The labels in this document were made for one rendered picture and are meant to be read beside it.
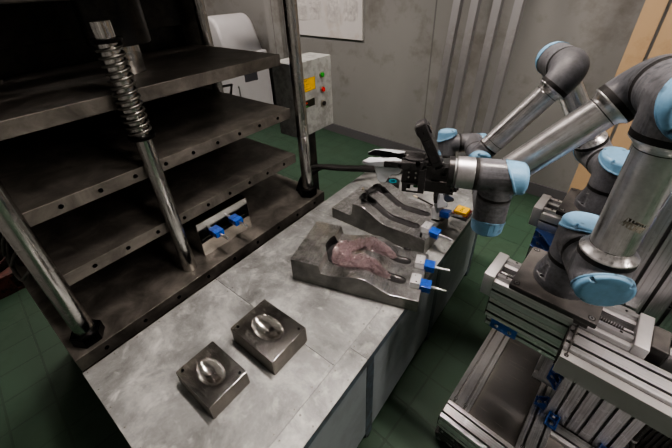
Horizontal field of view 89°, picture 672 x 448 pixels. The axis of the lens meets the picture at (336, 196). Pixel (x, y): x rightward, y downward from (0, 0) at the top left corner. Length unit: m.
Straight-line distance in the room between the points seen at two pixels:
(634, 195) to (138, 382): 1.38
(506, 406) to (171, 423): 1.36
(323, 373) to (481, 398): 0.92
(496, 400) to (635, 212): 1.23
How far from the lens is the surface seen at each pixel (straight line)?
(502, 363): 2.03
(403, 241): 1.55
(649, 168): 0.87
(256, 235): 1.72
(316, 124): 2.03
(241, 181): 1.66
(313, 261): 1.34
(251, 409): 1.17
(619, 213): 0.91
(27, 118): 1.30
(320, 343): 1.24
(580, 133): 0.94
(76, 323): 1.48
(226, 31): 5.13
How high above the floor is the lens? 1.83
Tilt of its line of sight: 33 degrees down
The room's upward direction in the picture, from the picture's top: 3 degrees counter-clockwise
